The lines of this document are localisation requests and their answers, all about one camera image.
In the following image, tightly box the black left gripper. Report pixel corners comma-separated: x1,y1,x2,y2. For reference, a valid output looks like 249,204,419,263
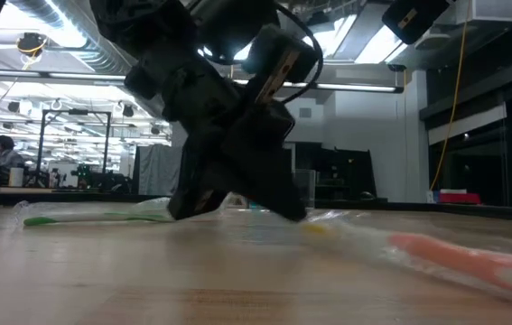
124,49,309,223

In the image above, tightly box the green toothbrush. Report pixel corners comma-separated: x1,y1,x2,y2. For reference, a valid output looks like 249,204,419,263
14,198,178,228

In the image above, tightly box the orange toothbrush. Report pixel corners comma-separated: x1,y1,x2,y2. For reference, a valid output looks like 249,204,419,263
300,211,512,308

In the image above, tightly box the grey hanging cloth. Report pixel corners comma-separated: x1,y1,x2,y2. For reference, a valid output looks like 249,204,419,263
132,144,184,196

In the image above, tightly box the black cabinet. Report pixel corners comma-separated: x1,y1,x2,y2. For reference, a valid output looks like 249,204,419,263
293,142,377,202

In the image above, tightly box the white cylindrical bin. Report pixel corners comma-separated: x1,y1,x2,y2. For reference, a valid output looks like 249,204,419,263
9,166,25,188

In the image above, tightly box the red box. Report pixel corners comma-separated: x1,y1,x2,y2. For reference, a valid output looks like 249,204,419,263
438,192,481,205

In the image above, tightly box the person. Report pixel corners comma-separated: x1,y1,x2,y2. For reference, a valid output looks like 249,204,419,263
0,135,25,175

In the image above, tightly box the white ceiling vent box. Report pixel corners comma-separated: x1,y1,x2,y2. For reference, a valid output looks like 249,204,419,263
456,0,512,23

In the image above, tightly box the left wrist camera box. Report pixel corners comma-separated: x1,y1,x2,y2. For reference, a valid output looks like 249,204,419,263
241,24,320,106

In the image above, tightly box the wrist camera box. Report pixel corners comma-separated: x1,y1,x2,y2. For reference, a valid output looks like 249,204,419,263
241,24,320,106
380,0,458,45

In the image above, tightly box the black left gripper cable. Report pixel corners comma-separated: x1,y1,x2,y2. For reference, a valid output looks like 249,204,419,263
277,4,324,105

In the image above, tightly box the black gantry frame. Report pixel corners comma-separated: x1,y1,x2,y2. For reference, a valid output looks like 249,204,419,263
36,109,112,189

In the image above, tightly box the yellow hanging cable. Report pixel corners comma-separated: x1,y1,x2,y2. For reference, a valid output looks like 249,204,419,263
430,20,470,190

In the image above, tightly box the black ceiling cable reel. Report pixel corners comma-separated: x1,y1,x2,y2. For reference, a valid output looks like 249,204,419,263
15,31,49,58

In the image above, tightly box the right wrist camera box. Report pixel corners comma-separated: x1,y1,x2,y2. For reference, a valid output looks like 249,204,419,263
380,0,458,45

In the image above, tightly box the black aluminium table frame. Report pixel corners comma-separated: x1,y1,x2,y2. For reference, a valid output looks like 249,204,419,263
0,191,512,223

